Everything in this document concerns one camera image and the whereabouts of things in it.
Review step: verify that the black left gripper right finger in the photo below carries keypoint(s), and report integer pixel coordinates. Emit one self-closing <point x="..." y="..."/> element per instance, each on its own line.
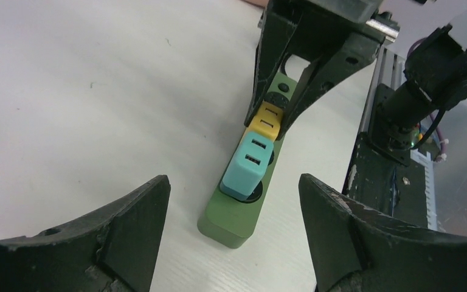
<point x="356" y="248"/>

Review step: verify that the white slotted cable duct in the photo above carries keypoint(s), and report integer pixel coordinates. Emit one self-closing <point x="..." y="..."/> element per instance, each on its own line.
<point x="429" y="179"/>

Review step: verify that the teal USB adapter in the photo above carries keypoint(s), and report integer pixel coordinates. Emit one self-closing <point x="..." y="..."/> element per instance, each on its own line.
<point x="247" y="166"/>

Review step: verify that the green power strip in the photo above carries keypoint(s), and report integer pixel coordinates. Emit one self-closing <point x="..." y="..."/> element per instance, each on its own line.
<point x="227" y="220"/>

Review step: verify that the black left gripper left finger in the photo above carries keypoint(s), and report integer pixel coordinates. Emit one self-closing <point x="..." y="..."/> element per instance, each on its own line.
<point x="113" y="248"/>

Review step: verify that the yellow USB adapter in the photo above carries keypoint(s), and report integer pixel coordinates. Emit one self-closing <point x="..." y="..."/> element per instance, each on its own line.
<point x="267" y="121"/>

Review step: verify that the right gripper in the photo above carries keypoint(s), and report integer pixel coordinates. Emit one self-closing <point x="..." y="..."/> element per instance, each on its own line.
<point x="319" y="31"/>

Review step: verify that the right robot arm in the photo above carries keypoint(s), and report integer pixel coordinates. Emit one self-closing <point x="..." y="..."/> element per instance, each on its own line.
<point x="436" y="79"/>

